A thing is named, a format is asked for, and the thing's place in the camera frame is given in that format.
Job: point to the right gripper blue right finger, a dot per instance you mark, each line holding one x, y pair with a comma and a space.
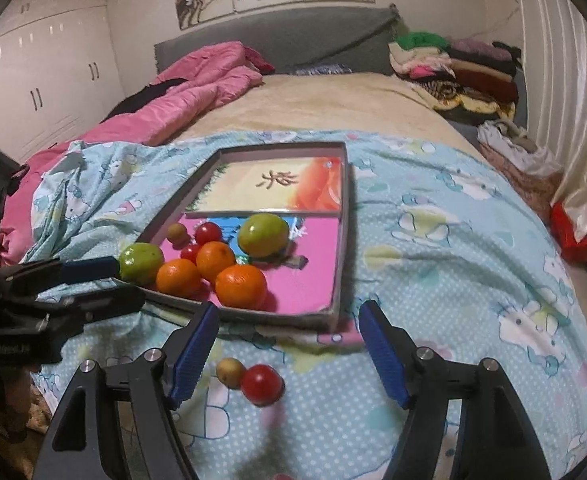
392, 351

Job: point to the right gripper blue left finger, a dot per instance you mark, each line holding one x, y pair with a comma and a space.
187, 351

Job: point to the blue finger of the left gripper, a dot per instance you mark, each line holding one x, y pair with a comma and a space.
53, 272
77, 310

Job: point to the brown longan fruit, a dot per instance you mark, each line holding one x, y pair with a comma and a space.
177, 234
230, 372

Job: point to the red cherry tomato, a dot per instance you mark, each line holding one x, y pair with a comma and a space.
207, 232
190, 252
262, 385

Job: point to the large orange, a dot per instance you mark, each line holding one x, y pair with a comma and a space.
179, 278

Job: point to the large green apple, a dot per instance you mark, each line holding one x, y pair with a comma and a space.
139, 263

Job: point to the small orange tangerine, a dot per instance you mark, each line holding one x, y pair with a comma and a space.
241, 286

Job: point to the pink workbook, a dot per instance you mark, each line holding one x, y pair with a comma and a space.
301, 278

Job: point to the shallow grey cardboard box tray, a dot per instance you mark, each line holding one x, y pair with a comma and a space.
175, 208

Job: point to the black garment on bed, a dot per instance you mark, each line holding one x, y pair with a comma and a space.
141, 98

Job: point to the yellow orange booklet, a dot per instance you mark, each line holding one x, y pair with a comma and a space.
291, 184

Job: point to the white wardrobe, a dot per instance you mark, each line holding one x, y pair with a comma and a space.
58, 73

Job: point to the red object by curtain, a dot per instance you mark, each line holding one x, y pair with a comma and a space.
572, 250

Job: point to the white crumpled clothes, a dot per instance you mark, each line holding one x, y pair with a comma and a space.
512, 142

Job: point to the beige bed blanket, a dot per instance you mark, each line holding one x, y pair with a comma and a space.
355, 102

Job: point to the pink comforter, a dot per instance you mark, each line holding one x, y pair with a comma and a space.
200, 81

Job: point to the stack of folded clothes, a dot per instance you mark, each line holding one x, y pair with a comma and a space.
466, 81

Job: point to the grey headboard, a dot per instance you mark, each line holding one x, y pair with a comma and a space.
356, 38

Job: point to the cream curtain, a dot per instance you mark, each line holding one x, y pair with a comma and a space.
555, 34

